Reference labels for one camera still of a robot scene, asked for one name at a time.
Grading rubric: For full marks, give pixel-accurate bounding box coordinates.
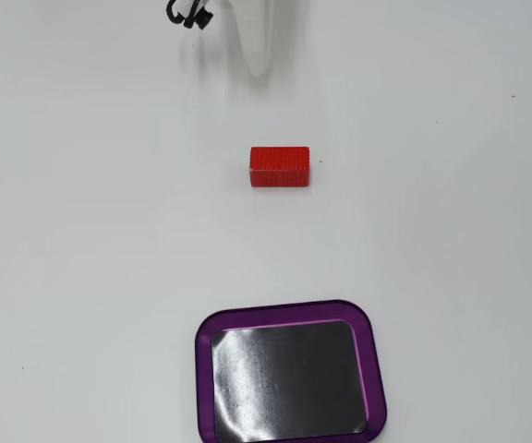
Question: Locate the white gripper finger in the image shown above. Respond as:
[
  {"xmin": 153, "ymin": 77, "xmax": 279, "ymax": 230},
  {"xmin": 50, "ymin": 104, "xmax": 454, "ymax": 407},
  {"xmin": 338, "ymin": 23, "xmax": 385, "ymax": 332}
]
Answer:
[{"xmin": 225, "ymin": 0, "xmax": 279, "ymax": 78}]

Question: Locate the red textured rectangular block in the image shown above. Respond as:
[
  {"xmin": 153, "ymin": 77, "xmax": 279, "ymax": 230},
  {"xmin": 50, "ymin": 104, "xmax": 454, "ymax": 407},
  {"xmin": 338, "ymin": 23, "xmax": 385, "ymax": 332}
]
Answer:
[{"xmin": 248, "ymin": 146, "xmax": 311, "ymax": 189}]

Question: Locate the purple metal tray black base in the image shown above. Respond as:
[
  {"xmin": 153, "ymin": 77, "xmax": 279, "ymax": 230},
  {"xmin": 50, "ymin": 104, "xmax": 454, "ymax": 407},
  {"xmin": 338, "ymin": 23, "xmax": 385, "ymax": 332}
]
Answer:
[{"xmin": 194, "ymin": 298, "xmax": 389, "ymax": 443}]

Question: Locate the black cable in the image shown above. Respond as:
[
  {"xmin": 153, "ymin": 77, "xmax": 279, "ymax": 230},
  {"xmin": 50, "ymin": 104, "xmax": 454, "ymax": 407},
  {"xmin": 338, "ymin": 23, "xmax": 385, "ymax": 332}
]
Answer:
[{"xmin": 165, "ymin": 0, "xmax": 194, "ymax": 24}]

